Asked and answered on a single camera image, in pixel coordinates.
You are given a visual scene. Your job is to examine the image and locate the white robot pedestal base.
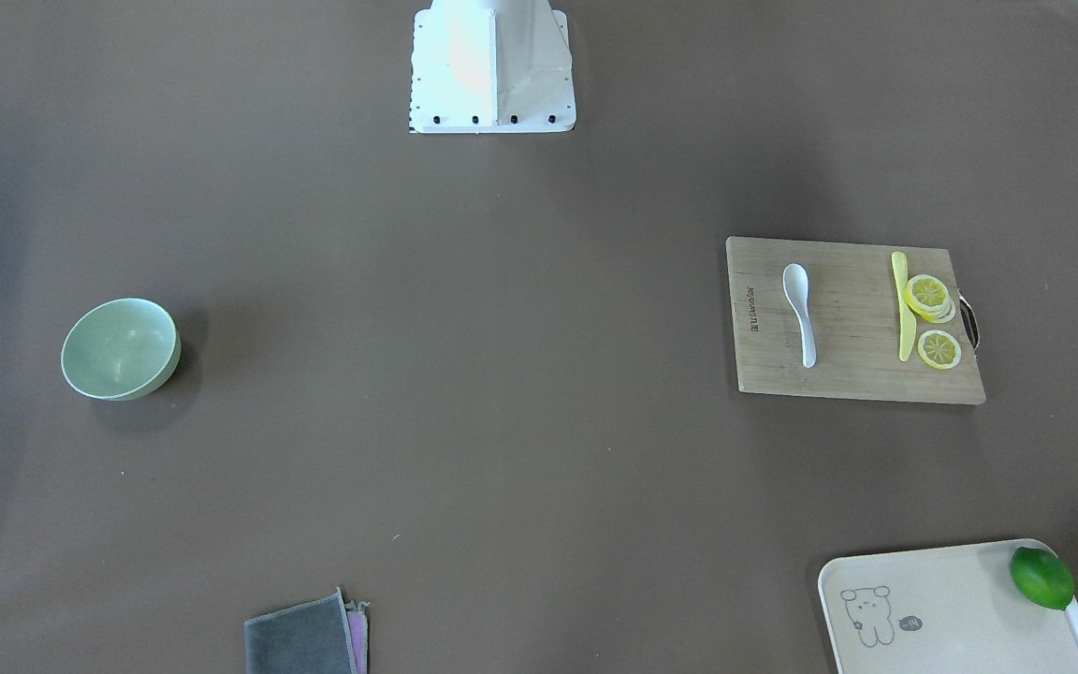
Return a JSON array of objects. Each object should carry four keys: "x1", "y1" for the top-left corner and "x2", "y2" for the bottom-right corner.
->
[{"x1": 407, "y1": 1, "x2": 577, "y2": 134}]

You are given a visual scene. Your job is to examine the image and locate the white ceramic spoon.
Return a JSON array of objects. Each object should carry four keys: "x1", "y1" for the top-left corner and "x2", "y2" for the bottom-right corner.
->
[{"x1": 782, "y1": 263, "x2": 817, "y2": 370}]

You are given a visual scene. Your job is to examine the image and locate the single lemon slice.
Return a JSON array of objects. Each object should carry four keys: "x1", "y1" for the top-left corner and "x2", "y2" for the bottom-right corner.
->
[{"x1": 916, "y1": 330, "x2": 962, "y2": 371}]

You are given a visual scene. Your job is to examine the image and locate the metal cutting board handle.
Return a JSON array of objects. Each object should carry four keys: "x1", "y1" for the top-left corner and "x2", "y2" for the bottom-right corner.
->
[{"x1": 958, "y1": 295, "x2": 981, "y2": 353}]

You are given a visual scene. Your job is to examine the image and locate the bottom stacked lemon slice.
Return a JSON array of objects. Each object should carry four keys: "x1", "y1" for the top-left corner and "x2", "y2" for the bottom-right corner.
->
[{"x1": 920, "y1": 295, "x2": 955, "y2": 324}]

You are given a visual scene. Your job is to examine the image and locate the yellow plastic knife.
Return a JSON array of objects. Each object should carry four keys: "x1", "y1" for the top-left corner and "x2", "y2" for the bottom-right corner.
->
[{"x1": 890, "y1": 249, "x2": 916, "y2": 362}]

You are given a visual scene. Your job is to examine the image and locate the bamboo cutting board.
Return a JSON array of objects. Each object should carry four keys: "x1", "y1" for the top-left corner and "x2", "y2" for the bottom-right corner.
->
[{"x1": 724, "y1": 236, "x2": 985, "y2": 405}]

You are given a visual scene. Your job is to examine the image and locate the middle stacked lemon slice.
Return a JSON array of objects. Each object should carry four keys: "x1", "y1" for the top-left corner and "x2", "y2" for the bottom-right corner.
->
[{"x1": 907, "y1": 295, "x2": 955, "y2": 324}]

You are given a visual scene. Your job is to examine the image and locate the green lime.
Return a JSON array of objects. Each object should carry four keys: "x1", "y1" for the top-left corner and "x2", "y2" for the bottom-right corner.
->
[{"x1": 1009, "y1": 547, "x2": 1075, "y2": 611}]

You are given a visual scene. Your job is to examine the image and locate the grey folded cloth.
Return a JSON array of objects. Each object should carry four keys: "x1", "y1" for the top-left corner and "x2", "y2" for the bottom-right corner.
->
[{"x1": 244, "y1": 588, "x2": 371, "y2": 673}]

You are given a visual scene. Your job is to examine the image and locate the light green bowl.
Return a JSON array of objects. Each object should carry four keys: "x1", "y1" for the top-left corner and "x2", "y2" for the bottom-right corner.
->
[{"x1": 60, "y1": 298, "x2": 182, "y2": 402}]

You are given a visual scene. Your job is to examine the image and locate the cream rabbit tray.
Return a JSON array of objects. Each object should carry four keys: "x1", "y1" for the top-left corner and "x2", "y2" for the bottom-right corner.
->
[{"x1": 817, "y1": 538, "x2": 1078, "y2": 673}]

